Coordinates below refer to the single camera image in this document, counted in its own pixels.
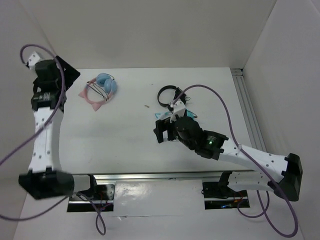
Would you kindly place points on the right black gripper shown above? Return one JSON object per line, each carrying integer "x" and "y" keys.
{"x": 162, "y": 125}

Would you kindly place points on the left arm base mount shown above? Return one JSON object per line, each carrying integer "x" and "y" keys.
{"x": 103, "y": 199}

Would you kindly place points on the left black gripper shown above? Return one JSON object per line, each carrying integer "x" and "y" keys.
{"x": 71, "y": 74}

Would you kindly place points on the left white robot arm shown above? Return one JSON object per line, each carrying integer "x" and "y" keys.
{"x": 45, "y": 177}

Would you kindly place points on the teal white cat-ear headphones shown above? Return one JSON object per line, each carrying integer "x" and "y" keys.
{"x": 164, "y": 115}

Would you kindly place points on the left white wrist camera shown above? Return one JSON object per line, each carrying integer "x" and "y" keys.
{"x": 33, "y": 59}

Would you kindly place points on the aluminium side rail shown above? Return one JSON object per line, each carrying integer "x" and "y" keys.
{"x": 251, "y": 121}

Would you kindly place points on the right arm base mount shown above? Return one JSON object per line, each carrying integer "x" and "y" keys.
{"x": 216, "y": 197}

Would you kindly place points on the pink blue cat-ear headphones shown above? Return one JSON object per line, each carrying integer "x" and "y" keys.
{"x": 103, "y": 84}

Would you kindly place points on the aluminium front rail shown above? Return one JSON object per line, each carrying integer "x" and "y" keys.
{"x": 205, "y": 176}

